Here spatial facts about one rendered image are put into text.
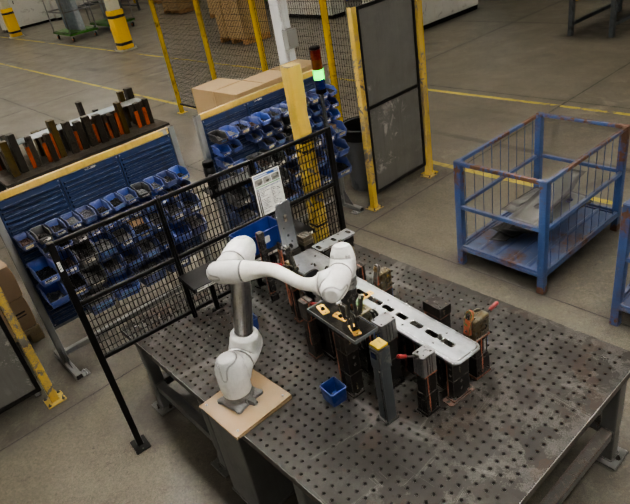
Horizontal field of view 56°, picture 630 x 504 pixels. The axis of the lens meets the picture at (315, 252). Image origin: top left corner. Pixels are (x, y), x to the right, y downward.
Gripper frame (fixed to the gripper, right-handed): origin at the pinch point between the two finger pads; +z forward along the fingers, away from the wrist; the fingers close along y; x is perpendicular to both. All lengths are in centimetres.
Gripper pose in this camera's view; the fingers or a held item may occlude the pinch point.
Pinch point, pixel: (353, 322)
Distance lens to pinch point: 271.4
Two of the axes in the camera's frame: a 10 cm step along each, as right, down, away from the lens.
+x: -3.1, -4.4, 8.4
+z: 1.6, 8.5, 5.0
